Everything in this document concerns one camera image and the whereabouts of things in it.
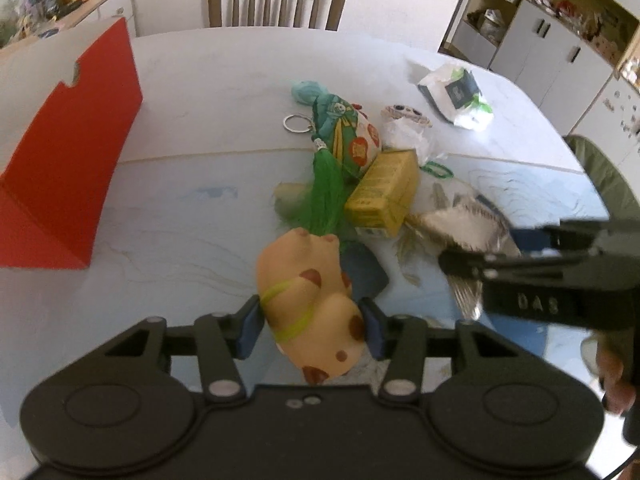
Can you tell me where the silver foil bag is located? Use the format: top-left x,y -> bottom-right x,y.
406,180 -> 523,322

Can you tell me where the teal plush toy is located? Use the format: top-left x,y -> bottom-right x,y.
291,79 -> 332,108

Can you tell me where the yellow carton box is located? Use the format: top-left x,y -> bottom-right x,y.
344,149 -> 421,238

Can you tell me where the person's right hand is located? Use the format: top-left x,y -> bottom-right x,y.
581,335 -> 637,416

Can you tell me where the small beige object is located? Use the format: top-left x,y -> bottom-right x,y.
273,182 -> 313,217

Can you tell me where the white side cabinet wooden top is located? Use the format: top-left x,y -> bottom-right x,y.
0,0 -> 138,51

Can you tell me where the white wall cabinet unit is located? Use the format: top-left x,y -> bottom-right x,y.
439,0 -> 640,137

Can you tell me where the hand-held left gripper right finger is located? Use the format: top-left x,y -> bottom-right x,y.
359,297 -> 543,403

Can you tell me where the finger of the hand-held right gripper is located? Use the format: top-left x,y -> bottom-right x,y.
437,250 -> 523,282
510,224 -> 601,257

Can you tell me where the green clip ring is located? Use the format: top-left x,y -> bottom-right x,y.
420,160 -> 454,179

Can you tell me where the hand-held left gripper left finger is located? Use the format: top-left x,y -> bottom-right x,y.
102,296 -> 264,403

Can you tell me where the tan spotted dog toy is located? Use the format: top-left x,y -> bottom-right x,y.
256,227 -> 367,386

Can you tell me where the small big-eyed plush toy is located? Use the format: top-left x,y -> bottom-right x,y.
381,103 -> 432,128

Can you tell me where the white wet wipes pack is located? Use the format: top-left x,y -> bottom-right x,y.
407,57 -> 496,132

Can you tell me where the green embroidered tassel pouch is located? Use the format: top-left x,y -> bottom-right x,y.
285,94 -> 383,237

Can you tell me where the olive green cloth chair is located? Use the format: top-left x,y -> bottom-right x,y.
564,134 -> 637,222

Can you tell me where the pile of colourful toys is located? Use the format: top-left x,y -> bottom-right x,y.
0,0 -> 108,46

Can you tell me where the clear plastic bag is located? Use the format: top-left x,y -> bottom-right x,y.
382,116 -> 449,167

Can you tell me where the dark blue flat pouch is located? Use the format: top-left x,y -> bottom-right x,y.
340,241 -> 390,305

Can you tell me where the red dragon keychain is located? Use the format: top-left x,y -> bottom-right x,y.
283,114 -> 315,136

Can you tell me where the red cardboard box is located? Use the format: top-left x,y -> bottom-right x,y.
0,16 -> 144,271

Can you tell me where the wooden chair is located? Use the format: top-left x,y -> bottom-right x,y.
207,0 -> 351,32

